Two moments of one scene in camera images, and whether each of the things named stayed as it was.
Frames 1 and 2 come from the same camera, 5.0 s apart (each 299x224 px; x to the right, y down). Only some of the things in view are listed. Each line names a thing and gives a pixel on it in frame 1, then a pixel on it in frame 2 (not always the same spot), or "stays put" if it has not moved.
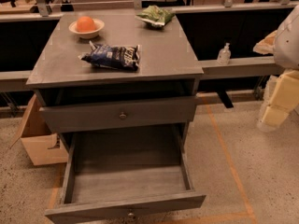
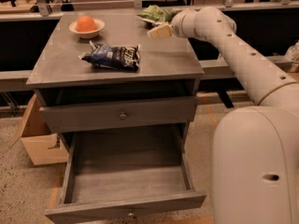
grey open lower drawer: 117,175 stays put
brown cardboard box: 43,147 stays put
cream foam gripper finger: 280,99 -> 160,32
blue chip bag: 113,56 stays put
